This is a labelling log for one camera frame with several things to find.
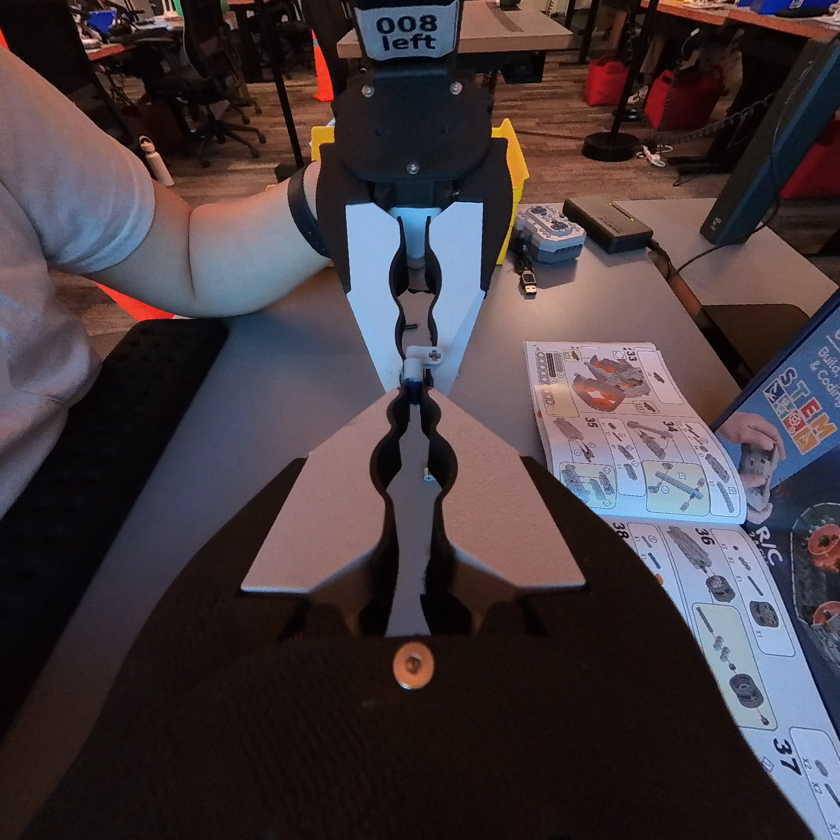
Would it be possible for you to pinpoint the black round stand base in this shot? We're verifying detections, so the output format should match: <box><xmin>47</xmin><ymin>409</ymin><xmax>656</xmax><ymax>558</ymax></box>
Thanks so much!
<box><xmin>582</xmin><ymin>131</ymin><xmax>641</xmax><ymax>161</ymax></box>

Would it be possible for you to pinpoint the black usb cable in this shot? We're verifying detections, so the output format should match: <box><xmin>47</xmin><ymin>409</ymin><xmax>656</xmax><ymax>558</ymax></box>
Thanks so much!
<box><xmin>511</xmin><ymin>236</ymin><xmax>540</xmax><ymax>298</ymax></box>

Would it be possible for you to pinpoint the wooden workbench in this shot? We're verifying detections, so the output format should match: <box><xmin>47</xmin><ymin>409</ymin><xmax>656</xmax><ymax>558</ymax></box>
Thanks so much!
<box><xmin>656</xmin><ymin>0</ymin><xmax>840</xmax><ymax>40</ymax></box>

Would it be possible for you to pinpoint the white instruction booklet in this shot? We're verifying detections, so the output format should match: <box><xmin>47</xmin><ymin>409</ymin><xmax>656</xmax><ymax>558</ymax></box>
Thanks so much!
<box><xmin>524</xmin><ymin>340</ymin><xmax>840</xmax><ymax>840</ymax></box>

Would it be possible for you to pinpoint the grey toy control hub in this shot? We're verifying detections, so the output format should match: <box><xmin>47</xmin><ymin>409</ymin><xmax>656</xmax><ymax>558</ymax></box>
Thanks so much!
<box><xmin>512</xmin><ymin>203</ymin><xmax>587</xmax><ymax>265</ymax></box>

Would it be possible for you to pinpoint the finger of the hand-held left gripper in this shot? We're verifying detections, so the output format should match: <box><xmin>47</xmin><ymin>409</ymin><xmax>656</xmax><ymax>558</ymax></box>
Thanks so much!
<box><xmin>423</xmin><ymin>201</ymin><xmax>485</xmax><ymax>391</ymax></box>
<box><xmin>344</xmin><ymin>203</ymin><xmax>408</xmax><ymax>392</ymax></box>

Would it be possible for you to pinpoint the black monitor cable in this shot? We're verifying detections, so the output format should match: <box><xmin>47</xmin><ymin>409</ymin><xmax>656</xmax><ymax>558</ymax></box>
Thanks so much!
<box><xmin>672</xmin><ymin>197</ymin><xmax>782</xmax><ymax>277</ymax></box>

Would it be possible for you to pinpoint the yellow storage bin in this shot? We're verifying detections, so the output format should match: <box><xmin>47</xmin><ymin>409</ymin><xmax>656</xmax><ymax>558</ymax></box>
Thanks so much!
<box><xmin>310</xmin><ymin>118</ymin><xmax>531</xmax><ymax>266</ymax></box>

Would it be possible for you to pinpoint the white bottle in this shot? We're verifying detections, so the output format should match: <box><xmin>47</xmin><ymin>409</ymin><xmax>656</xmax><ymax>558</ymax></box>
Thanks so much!
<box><xmin>138</xmin><ymin>136</ymin><xmax>177</xmax><ymax>188</ymax></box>

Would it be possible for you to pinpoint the black office chair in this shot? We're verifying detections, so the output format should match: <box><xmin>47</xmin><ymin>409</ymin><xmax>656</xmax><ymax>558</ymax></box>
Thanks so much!
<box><xmin>141</xmin><ymin>0</ymin><xmax>266</xmax><ymax>165</ymax></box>

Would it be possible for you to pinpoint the black wristband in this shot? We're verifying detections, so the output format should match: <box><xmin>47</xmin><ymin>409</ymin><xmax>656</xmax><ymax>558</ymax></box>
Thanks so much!
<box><xmin>287</xmin><ymin>167</ymin><xmax>331</xmax><ymax>258</ymax></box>

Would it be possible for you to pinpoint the black power adapter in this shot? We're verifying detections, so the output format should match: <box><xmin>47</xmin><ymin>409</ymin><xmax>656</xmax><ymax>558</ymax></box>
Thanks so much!
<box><xmin>562</xmin><ymin>196</ymin><xmax>655</xmax><ymax>255</ymax></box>

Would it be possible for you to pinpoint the blue robot kit box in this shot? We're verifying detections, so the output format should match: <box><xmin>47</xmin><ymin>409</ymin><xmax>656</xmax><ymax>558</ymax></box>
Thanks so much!
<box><xmin>712</xmin><ymin>295</ymin><xmax>840</xmax><ymax>742</ymax></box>

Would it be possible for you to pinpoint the grey desk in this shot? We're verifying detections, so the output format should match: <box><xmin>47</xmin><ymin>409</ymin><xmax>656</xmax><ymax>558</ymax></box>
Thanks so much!
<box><xmin>0</xmin><ymin>197</ymin><xmax>749</xmax><ymax>840</ymax></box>
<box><xmin>617</xmin><ymin>197</ymin><xmax>840</xmax><ymax>388</ymax></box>

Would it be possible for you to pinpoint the black coiled cable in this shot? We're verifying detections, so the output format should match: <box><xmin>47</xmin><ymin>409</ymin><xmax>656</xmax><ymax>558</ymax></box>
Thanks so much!
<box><xmin>676</xmin><ymin>92</ymin><xmax>775</xmax><ymax>175</ymax></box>

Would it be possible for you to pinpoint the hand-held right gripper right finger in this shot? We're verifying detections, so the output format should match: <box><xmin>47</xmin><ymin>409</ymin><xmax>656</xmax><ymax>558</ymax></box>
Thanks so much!
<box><xmin>423</xmin><ymin>386</ymin><xmax>587</xmax><ymax>637</ymax></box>

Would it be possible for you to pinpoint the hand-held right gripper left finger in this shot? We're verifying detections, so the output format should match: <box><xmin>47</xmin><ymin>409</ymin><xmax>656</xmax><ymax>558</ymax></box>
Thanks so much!
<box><xmin>240</xmin><ymin>386</ymin><xmax>404</xmax><ymax>637</ymax></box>

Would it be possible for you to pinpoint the orange traffic cone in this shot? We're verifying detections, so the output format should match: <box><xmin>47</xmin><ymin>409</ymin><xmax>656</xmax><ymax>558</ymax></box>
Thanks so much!
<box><xmin>95</xmin><ymin>282</ymin><xmax>178</xmax><ymax>320</ymax></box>
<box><xmin>311</xmin><ymin>29</ymin><xmax>336</xmax><ymax>102</ymax></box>

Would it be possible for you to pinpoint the red bag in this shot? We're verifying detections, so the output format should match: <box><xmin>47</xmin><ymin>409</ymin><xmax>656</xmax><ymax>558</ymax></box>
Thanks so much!
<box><xmin>781</xmin><ymin>138</ymin><xmax>840</xmax><ymax>201</ymax></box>
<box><xmin>644</xmin><ymin>66</ymin><xmax>719</xmax><ymax>131</ymax></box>
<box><xmin>584</xmin><ymin>56</ymin><xmax>631</xmax><ymax>106</ymax></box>

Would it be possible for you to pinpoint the dark monitor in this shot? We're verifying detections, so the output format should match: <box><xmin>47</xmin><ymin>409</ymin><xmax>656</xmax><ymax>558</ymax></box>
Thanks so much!
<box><xmin>699</xmin><ymin>36</ymin><xmax>840</xmax><ymax>247</ymax></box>

